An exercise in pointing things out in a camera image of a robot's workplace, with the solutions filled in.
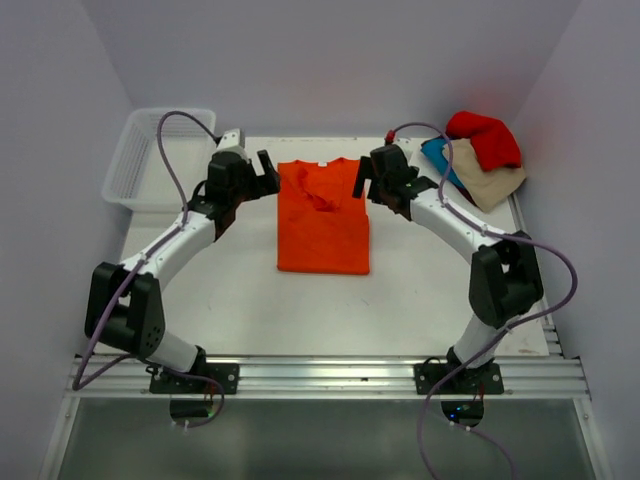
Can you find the blue t shirt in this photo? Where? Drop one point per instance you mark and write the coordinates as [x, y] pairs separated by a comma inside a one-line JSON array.
[[432, 149]]

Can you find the orange t shirt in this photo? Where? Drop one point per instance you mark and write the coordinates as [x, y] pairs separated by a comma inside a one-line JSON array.
[[322, 228]]

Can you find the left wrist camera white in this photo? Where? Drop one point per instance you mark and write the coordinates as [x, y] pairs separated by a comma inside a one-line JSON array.
[[233, 141]]

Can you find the aluminium rail frame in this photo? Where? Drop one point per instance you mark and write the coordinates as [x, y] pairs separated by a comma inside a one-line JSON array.
[[324, 373]]

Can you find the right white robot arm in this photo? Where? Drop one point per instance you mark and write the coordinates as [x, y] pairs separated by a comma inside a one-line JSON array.
[[505, 280]]

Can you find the red t shirt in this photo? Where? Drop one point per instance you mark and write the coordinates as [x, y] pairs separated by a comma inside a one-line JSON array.
[[494, 144]]

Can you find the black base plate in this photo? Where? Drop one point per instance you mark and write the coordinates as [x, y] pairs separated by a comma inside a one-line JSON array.
[[484, 380], [204, 379]]

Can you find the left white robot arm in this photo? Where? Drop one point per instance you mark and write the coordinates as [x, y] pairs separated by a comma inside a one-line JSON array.
[[125, 308]]

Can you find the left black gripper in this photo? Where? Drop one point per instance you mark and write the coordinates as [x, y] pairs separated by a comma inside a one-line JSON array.
[[258, 177]]

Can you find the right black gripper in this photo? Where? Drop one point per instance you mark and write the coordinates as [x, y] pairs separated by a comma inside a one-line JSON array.
[[373, 175]]

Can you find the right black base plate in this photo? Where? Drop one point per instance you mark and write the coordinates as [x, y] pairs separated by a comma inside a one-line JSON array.
[[484, 380]]

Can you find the white plastic basket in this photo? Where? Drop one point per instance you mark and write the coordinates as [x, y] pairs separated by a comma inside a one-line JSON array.
[[137, 178]]

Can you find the dark maroon t shirt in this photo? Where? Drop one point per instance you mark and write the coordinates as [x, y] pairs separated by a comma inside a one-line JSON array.
[[466, 195]]

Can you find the beige t shirt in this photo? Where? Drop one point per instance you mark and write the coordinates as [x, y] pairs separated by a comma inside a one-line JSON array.
[[488, 189]]

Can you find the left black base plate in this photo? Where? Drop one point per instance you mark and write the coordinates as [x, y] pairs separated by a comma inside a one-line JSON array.
[[204, 379]]

